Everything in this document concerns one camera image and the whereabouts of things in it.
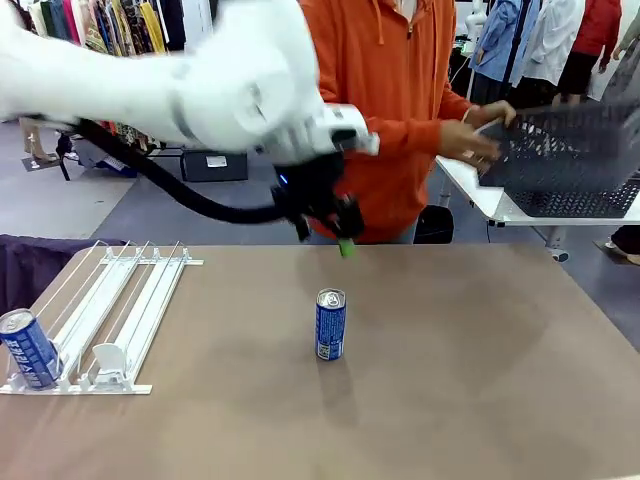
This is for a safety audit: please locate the black case with label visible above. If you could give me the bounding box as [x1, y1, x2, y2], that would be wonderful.
[179, 148, 250, 183]

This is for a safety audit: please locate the bystander in red jacket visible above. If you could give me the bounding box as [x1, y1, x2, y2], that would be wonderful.
[552, 0, 624, 109]

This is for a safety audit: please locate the person in orange hoodie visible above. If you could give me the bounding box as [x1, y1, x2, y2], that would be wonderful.
[299, 0, 476, 246]

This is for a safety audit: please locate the white wire can dispenser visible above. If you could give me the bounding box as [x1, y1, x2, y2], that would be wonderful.
[0, 239, 205, 396]

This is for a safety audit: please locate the rack of colourful clothes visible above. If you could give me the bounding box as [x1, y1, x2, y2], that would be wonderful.
[19, 0, 201, 57]

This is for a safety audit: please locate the black round stool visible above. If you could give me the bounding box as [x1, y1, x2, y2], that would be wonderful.
[413, 204, 455, 245]

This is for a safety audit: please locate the bystander's foot in shoe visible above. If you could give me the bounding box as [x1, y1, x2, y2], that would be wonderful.
[603, 224, 640, 265]

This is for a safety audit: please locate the person's right hand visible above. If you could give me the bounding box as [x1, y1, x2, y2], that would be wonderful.
[438, 119, 503, 165]

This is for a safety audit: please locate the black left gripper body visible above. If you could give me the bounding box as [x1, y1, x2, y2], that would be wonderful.
[271, 153, 366, 245]

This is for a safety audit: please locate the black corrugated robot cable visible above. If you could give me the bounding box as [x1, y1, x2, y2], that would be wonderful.
[64, 118, 301, 225]

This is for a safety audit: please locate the person's right forearm orange sleeve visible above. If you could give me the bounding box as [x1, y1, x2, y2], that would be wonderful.
[363, 114, 447, 152]

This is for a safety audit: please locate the person's left hand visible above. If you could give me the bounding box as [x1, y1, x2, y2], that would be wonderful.
[464, 99, 518, 132]

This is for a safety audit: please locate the person's left forearm orange sleeve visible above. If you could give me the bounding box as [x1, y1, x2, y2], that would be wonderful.
[438, 83, 476, 122]

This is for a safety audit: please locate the white side table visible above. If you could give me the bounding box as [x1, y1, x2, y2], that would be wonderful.
[434, 153, 640, 264]

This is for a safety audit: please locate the dark purple cloth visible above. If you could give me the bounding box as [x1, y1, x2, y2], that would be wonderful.
[0, 233, 126, 319]

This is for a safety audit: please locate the blue drink can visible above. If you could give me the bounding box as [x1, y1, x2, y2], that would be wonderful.
[314, 288, 348, 362]
[0, 308, 64, 391]

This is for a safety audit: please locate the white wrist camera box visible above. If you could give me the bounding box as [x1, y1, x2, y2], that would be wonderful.
[319, 103, 380, 156]

